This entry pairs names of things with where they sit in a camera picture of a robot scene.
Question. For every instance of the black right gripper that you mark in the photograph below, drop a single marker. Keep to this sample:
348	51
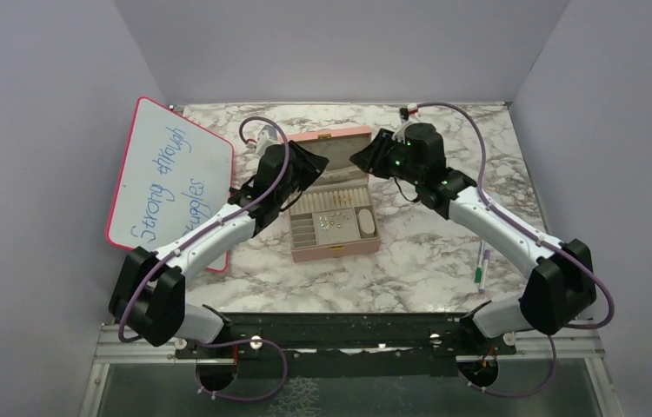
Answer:
371	157

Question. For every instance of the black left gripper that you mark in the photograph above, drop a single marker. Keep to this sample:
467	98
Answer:
311	165

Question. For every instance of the pink jewelry box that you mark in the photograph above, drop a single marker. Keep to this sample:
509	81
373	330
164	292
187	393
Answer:
340	192

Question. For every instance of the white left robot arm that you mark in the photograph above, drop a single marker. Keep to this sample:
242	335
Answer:
150	292

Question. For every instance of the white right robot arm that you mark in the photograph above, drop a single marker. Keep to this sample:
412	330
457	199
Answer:
558	288

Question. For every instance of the white oval watch pillow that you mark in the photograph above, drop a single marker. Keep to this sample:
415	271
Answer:
366	222

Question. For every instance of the pink-framed whiteboard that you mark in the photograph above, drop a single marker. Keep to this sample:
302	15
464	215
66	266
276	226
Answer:
174	176

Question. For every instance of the green marker pen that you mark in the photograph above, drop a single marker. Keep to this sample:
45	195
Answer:
479	262

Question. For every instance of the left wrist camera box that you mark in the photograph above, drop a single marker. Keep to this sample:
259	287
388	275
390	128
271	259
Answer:
267	136

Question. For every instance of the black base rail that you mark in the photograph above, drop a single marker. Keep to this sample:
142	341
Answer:
352	345

